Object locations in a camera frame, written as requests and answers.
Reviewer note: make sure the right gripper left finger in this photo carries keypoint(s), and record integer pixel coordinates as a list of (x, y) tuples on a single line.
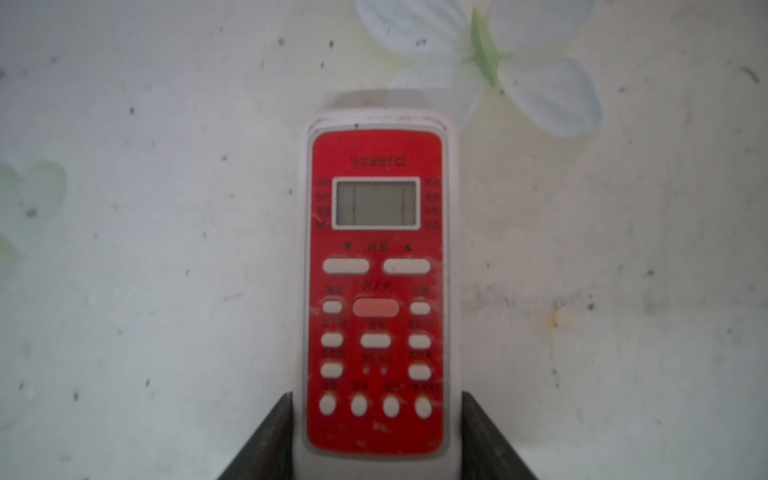
[(268, 453)]

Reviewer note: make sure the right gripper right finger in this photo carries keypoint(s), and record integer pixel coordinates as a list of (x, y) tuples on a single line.
[(486, 453)]

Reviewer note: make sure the red white remote control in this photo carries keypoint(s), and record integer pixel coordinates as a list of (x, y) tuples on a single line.
[(379, 394)]

